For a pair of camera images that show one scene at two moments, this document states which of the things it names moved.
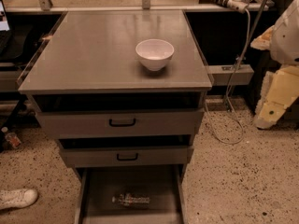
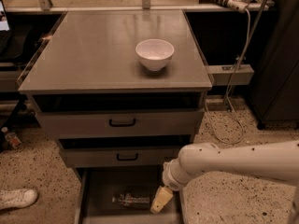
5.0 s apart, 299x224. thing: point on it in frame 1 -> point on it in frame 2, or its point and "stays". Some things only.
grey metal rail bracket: [221, 74] stays
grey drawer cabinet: [109, 112] stays
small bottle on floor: [11, 138] stays
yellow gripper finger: [279, 89] -> [161, 199]
